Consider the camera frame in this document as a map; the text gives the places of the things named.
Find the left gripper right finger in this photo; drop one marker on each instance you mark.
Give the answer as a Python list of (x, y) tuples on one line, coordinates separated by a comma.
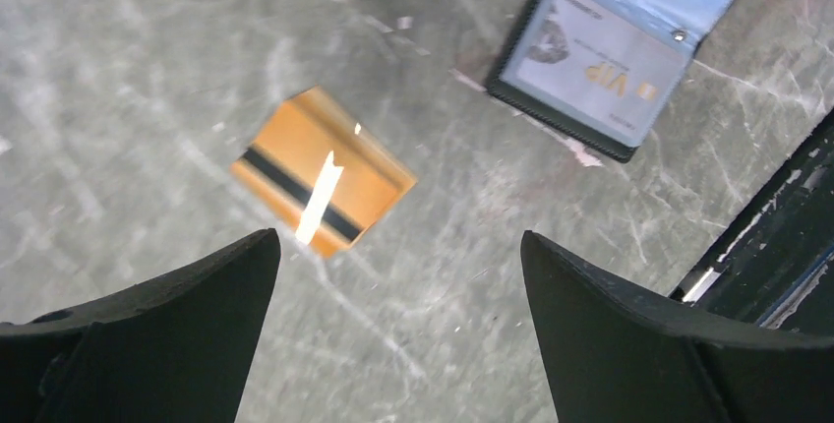
[(614, 351)]

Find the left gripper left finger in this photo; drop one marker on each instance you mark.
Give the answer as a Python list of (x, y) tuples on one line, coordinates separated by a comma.
[(175, 348)]

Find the black leather card holder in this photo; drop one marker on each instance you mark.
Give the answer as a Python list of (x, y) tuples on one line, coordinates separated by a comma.
[(682, 24)]

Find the single silver card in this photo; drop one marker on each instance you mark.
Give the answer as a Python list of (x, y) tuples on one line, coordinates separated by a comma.
[(597, 67)]

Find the gold card stack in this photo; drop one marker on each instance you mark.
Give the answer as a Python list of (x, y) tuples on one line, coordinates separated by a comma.
[(322, 173)]

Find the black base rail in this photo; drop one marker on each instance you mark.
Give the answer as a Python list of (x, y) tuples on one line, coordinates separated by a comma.
[(773, 266)]

